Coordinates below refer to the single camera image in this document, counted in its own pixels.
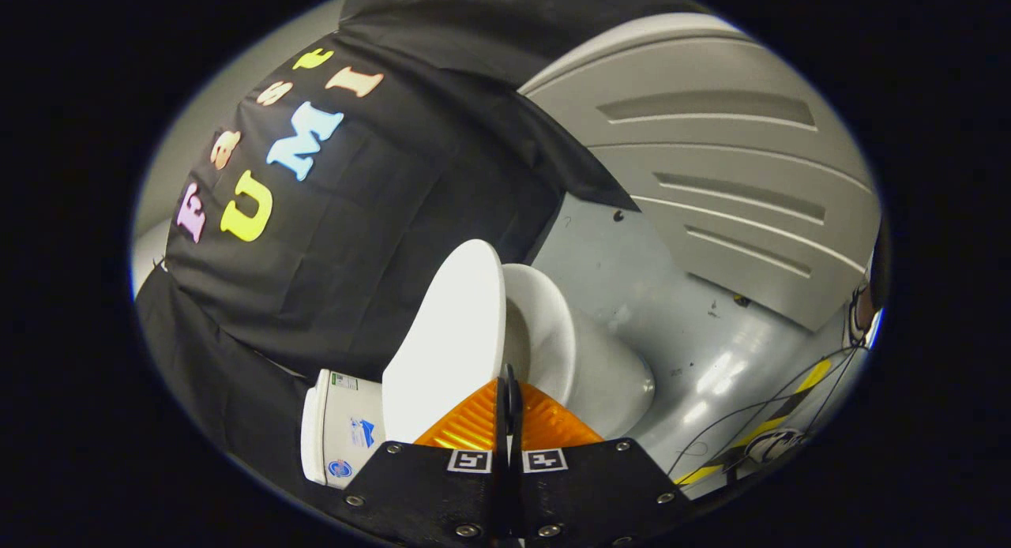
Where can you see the black backdrop cloth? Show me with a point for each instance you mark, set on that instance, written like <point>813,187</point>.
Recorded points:
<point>355,256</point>

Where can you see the white toilet lid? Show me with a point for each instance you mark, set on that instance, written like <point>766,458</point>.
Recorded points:
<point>450,343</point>

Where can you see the white toilet tank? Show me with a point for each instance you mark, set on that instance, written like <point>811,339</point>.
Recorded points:
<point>343,433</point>

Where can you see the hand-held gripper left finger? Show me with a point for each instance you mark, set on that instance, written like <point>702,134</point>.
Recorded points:
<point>442,493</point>

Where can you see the grey slotted cabinet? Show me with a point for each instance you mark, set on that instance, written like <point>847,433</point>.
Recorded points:
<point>711,177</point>

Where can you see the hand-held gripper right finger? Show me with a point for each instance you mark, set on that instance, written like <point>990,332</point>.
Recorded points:
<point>592,493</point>

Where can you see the white toilet bowl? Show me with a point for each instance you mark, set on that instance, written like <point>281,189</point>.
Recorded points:
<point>584,366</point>

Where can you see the yellow black floor tape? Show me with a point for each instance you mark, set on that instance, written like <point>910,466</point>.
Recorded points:
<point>813,374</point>

